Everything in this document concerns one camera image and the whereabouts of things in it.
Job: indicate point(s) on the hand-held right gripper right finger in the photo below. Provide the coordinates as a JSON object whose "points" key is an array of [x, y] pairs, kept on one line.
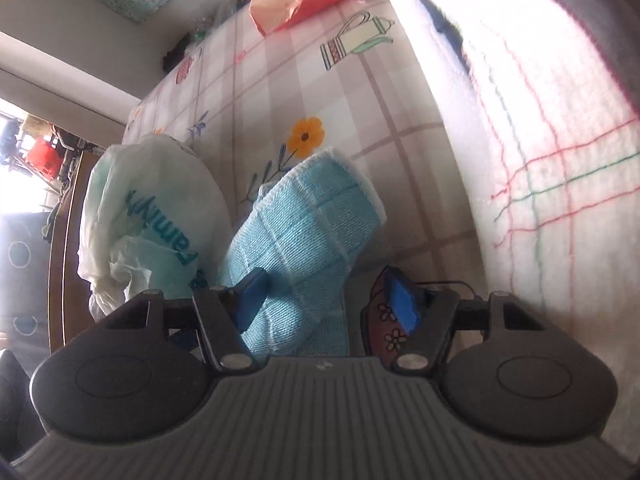
{"points": [[405, 302]]}

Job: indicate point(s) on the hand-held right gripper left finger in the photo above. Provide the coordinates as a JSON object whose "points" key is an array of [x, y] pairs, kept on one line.
{"points": [[250, 295]]}

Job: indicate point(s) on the teal towel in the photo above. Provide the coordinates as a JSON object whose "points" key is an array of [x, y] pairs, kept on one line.
{"points": [[305, 240]]}

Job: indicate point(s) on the brown cardboard box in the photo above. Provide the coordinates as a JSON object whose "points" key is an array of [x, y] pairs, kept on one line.
{"points": [[65, 260]]}

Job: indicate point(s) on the white plastic bag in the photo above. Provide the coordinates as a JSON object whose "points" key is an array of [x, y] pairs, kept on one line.
{"points": [[150, 200]]}

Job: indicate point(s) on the white fuzzy blanket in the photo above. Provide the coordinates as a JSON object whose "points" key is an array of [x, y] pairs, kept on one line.
{"points": [[550, 185]]}

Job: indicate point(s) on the checked printed sheet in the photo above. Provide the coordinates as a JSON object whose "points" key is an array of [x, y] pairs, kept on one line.
{"points": [[390, 110]]}

